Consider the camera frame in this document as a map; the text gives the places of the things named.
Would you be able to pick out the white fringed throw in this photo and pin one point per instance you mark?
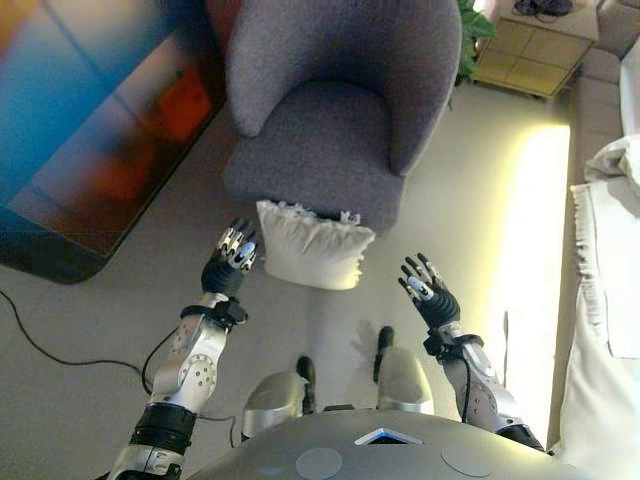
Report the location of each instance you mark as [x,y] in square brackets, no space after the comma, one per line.
[615,260]

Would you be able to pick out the silver right robot leg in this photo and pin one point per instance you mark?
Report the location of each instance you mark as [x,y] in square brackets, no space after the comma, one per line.
[405,380]

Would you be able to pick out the crumpled white cloth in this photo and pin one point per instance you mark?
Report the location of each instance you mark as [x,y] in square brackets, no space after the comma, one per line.
[615,160]

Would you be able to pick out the silver robot leg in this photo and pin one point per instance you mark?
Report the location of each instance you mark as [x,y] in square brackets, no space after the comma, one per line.
[405,380]
[272,400]

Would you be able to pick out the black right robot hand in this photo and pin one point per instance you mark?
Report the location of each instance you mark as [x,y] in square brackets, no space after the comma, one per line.
[440,305]

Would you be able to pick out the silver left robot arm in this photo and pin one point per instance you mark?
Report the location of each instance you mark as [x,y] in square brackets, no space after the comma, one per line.
[195,370]

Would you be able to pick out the green potted plant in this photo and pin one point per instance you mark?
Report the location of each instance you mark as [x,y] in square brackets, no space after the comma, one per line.
[475,30]

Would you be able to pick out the grey fabric armchair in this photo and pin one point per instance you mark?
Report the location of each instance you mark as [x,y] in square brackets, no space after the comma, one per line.
[325,140]

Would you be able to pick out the silver left robot leg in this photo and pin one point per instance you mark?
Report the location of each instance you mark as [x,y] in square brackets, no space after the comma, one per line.
[272,400]

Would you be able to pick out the white bedside cabinet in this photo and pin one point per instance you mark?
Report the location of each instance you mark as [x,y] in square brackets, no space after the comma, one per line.
[530,55]

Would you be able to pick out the white fringed cushion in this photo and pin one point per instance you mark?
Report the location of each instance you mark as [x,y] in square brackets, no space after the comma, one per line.
[315,245]

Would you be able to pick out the grey robot torso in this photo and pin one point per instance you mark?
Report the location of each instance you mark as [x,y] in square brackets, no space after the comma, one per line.
[375,455]

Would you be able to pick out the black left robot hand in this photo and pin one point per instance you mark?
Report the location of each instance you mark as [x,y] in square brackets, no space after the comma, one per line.
[222,277]

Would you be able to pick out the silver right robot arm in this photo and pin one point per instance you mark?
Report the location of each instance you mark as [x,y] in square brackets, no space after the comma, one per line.
[485,385]

